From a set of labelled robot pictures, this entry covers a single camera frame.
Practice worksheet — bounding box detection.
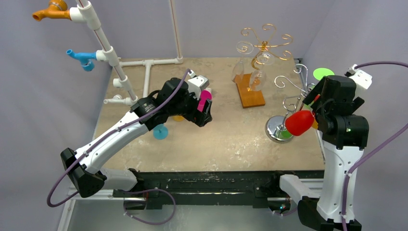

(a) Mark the clear wine glass right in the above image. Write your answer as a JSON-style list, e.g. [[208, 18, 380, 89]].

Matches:
[[248, 51, 275, 91]]

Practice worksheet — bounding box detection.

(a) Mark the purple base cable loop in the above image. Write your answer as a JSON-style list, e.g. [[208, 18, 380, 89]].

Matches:
[[123, 189, 177, 226]]

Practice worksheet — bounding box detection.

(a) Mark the chrome wire glass rack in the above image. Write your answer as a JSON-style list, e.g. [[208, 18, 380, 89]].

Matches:
[[265, 63, 314, 143]]

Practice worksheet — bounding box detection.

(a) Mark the orange faucet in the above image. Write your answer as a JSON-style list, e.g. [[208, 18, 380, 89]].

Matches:
[[32, 0, 71, 21]]

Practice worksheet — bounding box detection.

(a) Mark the red wine glass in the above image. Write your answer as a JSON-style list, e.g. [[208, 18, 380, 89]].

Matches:
[[284, 96, 316, 136]]

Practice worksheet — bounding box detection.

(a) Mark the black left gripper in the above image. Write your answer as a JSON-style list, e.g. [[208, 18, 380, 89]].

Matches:
[[168, 88, 212, 126]]

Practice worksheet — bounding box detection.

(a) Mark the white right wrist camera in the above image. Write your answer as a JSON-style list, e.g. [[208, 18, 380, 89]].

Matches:
[[345, 64, 372, 98]]

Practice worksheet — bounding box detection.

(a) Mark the yellow wine glass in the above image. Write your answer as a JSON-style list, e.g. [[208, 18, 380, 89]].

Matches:
[[172, 115, 184, 122]]

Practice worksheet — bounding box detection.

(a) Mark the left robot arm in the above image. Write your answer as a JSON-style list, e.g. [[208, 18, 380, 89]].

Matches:
[[61, 76, 212, 198]]

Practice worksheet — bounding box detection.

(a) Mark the orange wine glass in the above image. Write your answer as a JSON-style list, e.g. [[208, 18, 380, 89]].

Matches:
[[312, 120, 318, 129]]

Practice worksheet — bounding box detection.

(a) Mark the gold wire glass rack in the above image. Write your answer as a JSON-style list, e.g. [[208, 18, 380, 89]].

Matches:
[[238, 24, 293, 70]]

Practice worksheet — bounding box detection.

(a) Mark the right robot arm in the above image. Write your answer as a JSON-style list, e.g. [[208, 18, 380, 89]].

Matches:
[[270, 75, 372, 231]]

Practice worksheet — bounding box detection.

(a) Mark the green wine glass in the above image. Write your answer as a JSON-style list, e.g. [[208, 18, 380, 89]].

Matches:
[[313, 67, 334, 81]]

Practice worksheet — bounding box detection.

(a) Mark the clear wine glass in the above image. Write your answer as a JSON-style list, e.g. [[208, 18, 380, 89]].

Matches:
[[248, 51, 275, 91], [231, 41, 254, 84]]

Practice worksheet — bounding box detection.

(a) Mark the pink wine glass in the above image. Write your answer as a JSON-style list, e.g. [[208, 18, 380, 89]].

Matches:
[[197, 90, 212, 112]]

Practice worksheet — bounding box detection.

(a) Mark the blue faucet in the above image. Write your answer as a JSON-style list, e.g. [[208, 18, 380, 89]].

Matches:
[[66, 49, 97, 72]]

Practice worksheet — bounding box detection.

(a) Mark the blue wine glass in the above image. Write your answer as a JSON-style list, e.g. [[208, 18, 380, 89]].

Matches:
[[153, 124, 168, 140]]

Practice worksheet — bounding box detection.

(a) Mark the clear wine glass left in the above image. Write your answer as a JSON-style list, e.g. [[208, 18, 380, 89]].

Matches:
[[231, 41, 254, 84]]

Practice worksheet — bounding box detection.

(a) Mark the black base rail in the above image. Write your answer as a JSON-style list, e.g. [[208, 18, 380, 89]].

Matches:
[[113, 170, 324, 210]]

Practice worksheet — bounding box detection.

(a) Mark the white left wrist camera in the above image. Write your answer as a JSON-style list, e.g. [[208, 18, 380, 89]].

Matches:
[[187, 70, 210, 100]]

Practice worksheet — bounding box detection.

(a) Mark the wooden rack base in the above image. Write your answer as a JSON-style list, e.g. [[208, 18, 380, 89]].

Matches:
[[236, 74, 266, 109]]

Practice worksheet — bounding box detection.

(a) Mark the white PVC pipe frame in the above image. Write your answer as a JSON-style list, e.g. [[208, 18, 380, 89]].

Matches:
[[69, 0, 183, 106]]

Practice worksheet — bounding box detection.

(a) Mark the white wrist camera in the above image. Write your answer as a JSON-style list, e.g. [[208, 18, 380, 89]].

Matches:
[[187, 70, 210, 100], [345, 64, 372, 98]]

